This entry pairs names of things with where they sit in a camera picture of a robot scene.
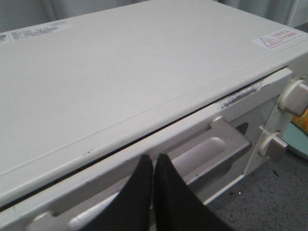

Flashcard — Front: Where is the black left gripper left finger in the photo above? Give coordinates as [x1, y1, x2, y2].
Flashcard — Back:
[89, 155, 153, 231]

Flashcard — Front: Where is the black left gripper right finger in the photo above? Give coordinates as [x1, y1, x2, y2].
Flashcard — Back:
[154, 154, 231, 231]

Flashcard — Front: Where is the grey oven door handle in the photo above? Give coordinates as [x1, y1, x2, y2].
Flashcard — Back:
[27, 118, 251, 231]

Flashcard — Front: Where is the golden striped bread loaf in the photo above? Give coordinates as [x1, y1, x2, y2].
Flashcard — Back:
[292, 114, 308, 133]

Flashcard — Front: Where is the lower beige oven knob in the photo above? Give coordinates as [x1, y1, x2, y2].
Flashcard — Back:
[258, 131, 288, 161]

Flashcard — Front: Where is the beige oven knob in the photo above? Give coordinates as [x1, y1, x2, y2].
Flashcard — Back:
[278, 79, 308, 117]
[258, 131, 288, 161]

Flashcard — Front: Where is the white Toshiba toaster oven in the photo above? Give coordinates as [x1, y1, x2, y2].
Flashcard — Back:
[0, 0, 308, 231]

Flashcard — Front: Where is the upper beige oven knob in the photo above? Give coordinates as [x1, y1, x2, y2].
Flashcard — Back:
[278, 79, 308, 117]

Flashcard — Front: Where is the light green plate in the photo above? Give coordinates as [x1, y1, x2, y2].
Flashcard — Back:
[285, 123, 308, 160]

